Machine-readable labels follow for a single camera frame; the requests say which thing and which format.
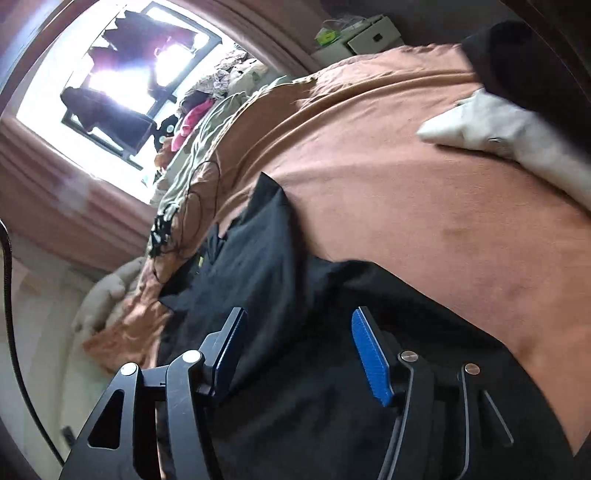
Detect dark hanging garment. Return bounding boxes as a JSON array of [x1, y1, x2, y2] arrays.
[[90, 11, 208, 88], [62, 88, 158, 155]]

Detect black braided cable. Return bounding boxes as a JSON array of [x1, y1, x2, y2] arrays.
[[0, 219, 65, 467]]

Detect orange blanket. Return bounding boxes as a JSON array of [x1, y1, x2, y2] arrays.
[[83, 44, 591, 455]]

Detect clear plastic bag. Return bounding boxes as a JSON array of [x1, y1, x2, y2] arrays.
[[332, 14, 384, 31]]

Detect black plush toy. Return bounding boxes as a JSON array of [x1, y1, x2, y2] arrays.
[[152, 115, 178, 148]]

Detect beige plush toy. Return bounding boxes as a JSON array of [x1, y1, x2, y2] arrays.
[[71, 256, 146, 333]]

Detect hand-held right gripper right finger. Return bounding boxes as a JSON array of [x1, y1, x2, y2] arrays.
[[351, 307, 515, 480]]

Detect thin black cable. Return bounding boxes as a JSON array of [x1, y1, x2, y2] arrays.
[[148, 159, 222, 282]]

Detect cream padded headboard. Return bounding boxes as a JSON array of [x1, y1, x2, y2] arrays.
[[0, 231, 162, 462]]

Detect pale green quilt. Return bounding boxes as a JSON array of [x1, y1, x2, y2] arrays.
[[154, 76, 319, 208]]

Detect white nightstand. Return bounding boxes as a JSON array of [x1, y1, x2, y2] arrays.
[[310, 14, 404, 68]]

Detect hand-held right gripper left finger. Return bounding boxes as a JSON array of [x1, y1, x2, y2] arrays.
[[60, 307, 247, 480]]

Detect pink cloth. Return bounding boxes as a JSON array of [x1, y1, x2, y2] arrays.
[[171, 99, 215, 153]]

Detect window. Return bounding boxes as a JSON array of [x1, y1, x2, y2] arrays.
[[16, 0, 227, 204]]

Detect folded black clothes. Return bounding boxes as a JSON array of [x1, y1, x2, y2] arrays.
[[462, 21, 587, 121]]

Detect patterned cloth pile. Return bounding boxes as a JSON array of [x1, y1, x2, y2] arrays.
[[185, 44, 269, 100]]

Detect black jacket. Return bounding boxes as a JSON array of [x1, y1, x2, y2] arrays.
[[154, 171, 591, 480]]

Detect pink curtain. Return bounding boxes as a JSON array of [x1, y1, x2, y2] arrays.
[[0, 115, 153, 273], [157, 0, 333, 88]]

